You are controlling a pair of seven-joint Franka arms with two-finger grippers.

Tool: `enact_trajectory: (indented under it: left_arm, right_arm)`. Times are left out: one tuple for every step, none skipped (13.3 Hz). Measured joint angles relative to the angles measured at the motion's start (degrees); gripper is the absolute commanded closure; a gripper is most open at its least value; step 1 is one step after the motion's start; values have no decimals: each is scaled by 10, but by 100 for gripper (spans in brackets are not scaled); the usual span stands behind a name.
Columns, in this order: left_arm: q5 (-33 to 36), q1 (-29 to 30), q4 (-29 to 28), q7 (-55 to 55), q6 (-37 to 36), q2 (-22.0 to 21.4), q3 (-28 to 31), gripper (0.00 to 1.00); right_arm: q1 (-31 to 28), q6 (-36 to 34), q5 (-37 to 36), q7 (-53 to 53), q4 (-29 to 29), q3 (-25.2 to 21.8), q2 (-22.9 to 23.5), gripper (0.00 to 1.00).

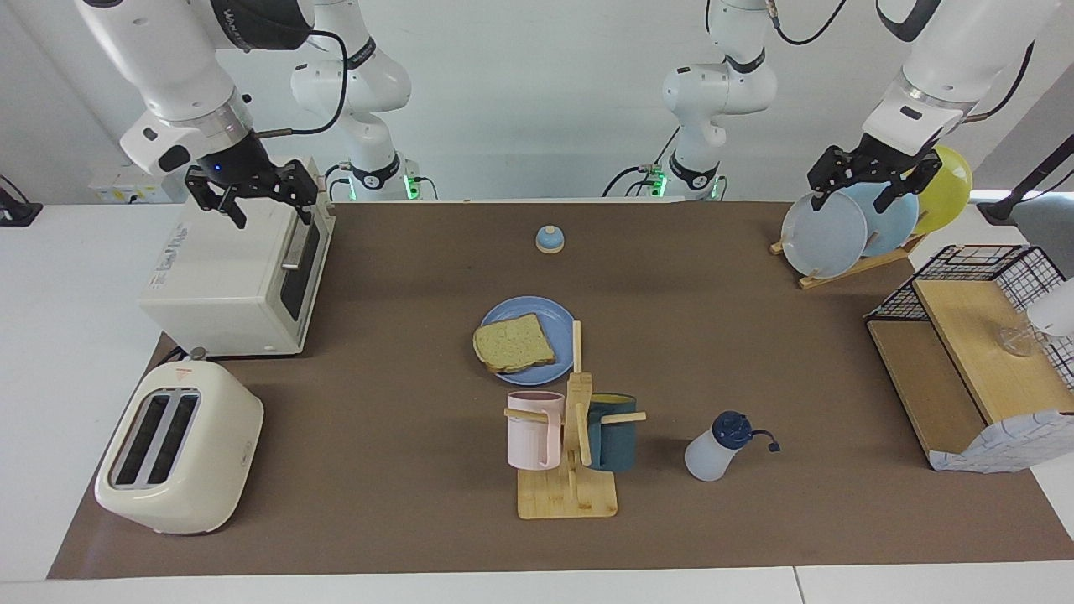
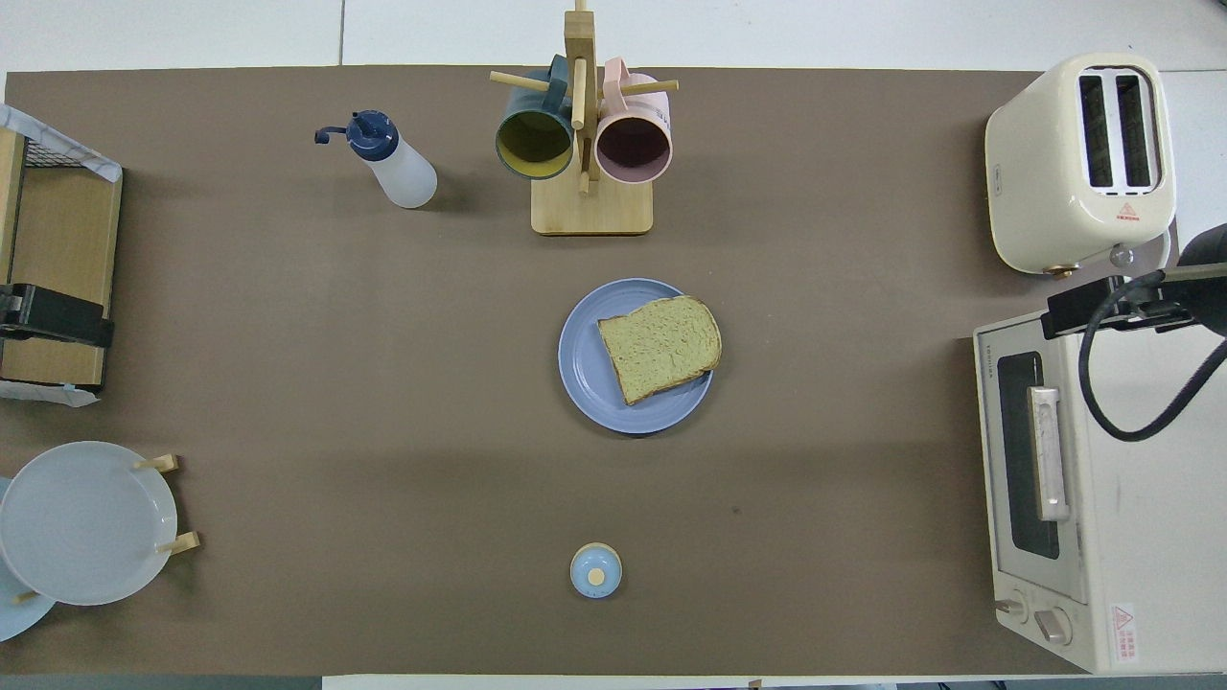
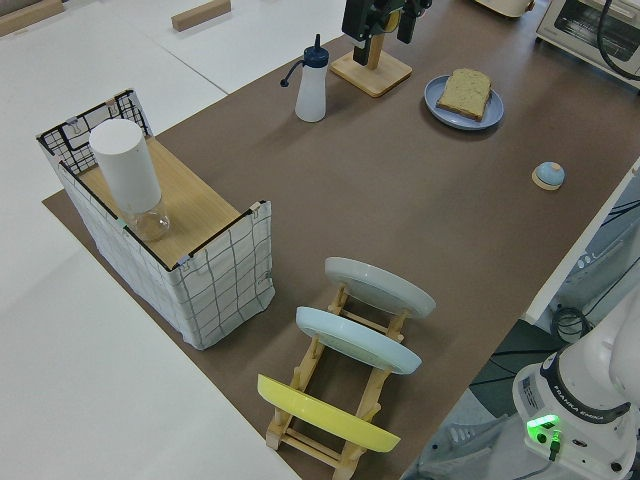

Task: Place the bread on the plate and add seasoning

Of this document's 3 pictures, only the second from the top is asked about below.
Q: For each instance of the wooden shelf box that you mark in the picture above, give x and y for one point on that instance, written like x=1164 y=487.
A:
x=67 y=230

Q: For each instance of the periwinkle blue plate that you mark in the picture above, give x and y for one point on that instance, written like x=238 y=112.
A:
x=590 y=374

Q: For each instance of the pale grey plate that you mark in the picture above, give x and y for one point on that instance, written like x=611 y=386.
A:
x=86 y=522

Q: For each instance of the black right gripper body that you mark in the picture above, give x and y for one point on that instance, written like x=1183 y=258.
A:
x=1208 y=278

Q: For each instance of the pink mug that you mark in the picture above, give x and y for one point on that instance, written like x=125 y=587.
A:
x=633 y=149

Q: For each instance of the cream two-slot toaster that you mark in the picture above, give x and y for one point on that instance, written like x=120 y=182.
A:
x=1035 y=182

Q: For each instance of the toasted bread slice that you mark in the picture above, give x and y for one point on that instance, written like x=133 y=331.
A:
x=661 y=345

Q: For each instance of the white toaster oven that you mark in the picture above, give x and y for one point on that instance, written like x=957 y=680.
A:
x=1150 y=498

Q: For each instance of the teal mug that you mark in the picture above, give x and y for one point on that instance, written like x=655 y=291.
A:
x=534 y=144

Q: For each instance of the brown table mat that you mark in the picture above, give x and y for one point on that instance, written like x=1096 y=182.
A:
x=383 y=383

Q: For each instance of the wooden mug tree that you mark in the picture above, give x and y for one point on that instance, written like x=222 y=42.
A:
x=594 y=211

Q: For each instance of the small blue call bell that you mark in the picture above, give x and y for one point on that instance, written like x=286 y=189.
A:
x=596 y=570

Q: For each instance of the squeeze bottle navy cap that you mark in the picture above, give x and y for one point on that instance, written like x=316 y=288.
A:
x=403 y=172

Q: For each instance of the light blue plate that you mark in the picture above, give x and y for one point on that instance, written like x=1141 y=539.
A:
x=14 y=618

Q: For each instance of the wooden plate rack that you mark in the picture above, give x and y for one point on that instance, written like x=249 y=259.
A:
x=182 y=542

